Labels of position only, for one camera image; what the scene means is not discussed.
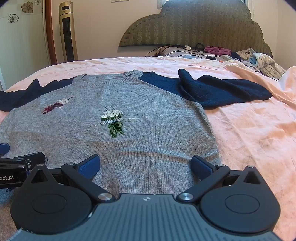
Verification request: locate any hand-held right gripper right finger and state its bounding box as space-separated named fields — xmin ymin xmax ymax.
xmin=176 ymin=155 xmax=263 ymax=204

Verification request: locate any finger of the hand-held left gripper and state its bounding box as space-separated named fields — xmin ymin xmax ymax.
xmin=0 ymin=143 xmax=11 ymax=156
xmin=0 ymin=152 xmax=46 ymax=171

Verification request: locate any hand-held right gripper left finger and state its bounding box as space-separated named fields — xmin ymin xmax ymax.
xmin=22 ymin=154 xmax=116 ymax=204

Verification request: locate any grey sweater with navy sleeves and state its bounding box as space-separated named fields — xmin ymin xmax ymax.
xmin=0 ymin=69 xmax=273 ymax=241

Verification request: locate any pile of light clothes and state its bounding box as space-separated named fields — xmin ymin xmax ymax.
xmin=236 ymin=47 xmax=287 ymax=80

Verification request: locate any pink bed sheet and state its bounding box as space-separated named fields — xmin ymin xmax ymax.
xmin=0 ymin=56 xmax=296 ymax=241

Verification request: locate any peach blanket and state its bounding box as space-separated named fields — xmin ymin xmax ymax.
xmin=225 ymin=62 xmax=296 ymax=105

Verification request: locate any magenta garment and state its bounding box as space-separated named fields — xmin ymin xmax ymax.
xmin=204 ymin=46 xmax=232 ymax=56

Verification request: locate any striped grey pillow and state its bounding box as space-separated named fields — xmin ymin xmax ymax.
xmin=154 ymin=46 xmax=226 ymax=62

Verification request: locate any gold tower fan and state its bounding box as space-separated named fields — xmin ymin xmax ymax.
xmin=58 ymin=1 xmax=78 ymax=62

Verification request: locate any olive padded headboard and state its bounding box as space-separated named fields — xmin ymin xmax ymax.
xmin=118 ymin=0 xmax=273 ymax=57

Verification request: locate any black cable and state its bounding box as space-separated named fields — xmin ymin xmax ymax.
xmin=146 ymin=44 xmax=210 ymax=57

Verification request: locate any wooden door frame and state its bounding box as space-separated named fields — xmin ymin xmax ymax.
xmin=45 ymin=0 xmax=58 ymax=65

